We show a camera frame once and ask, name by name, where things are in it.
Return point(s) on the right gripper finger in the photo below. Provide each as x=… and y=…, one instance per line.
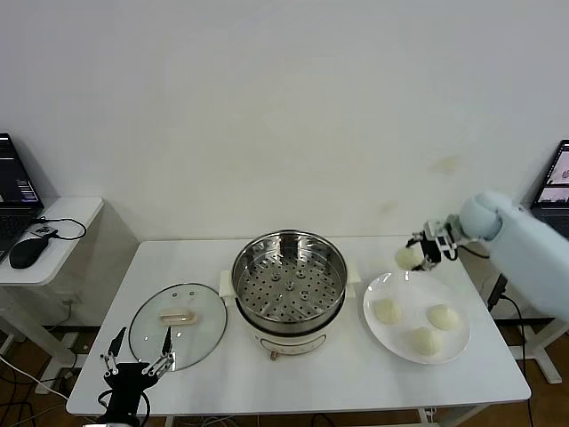
x=429, y=266
x=420, y=237

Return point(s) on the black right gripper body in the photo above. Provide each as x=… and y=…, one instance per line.
x=431, y=249

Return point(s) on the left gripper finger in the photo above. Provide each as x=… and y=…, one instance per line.
x=117, y=344
x=167, y=344

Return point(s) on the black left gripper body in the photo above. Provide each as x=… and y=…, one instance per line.
x=126, y=382

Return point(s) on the white steamed baozi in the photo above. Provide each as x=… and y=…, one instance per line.
x=387, y=311
x=443, y=318
x=424, y=341
x=405, y=259

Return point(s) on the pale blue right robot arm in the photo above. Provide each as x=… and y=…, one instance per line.
x=524, y=249

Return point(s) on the stainless steel steamer basket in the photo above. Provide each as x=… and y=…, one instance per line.
x=289, y=284

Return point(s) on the white round plate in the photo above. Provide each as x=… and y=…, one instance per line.
x=395, y=339

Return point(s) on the white floor power strip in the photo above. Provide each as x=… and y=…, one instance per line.
x=46, y=388

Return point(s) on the white electric cooker base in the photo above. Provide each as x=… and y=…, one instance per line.
x=289, y=344

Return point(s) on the black computer mouse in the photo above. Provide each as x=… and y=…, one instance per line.
x=27, y=253

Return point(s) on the small grey usb hub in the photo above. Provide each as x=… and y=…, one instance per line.
x=43, y=231

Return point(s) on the white side desk with mouse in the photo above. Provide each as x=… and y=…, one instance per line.
x=71, y=211

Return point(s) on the grey laptop with light screen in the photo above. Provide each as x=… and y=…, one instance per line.
x=555, y=178

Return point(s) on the white side desk with label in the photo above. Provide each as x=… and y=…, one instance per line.
x=544, y=351

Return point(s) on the black laptop with dark screen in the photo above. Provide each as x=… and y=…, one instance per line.
x=13, y=187

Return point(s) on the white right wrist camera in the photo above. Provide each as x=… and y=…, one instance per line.
x=442, y=242

